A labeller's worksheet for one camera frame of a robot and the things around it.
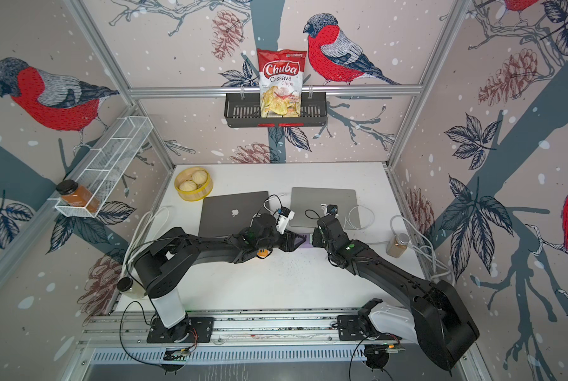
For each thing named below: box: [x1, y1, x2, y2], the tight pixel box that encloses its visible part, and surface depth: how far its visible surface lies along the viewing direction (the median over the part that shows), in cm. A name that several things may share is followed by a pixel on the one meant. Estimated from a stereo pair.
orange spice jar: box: [55, 179, 100, 214], surface depth 63 cm
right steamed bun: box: [191, 169, 208, 185], surface depth 112 cm
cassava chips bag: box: [257, 48, 308, 119], surface depth 87 cm
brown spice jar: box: [385, 233, 410, 258], surface depth 85 cm
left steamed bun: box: [179, 180, 198, 192], surface depth 108 cm
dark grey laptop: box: [197, 190, 270, 239], surface depth 105 cm
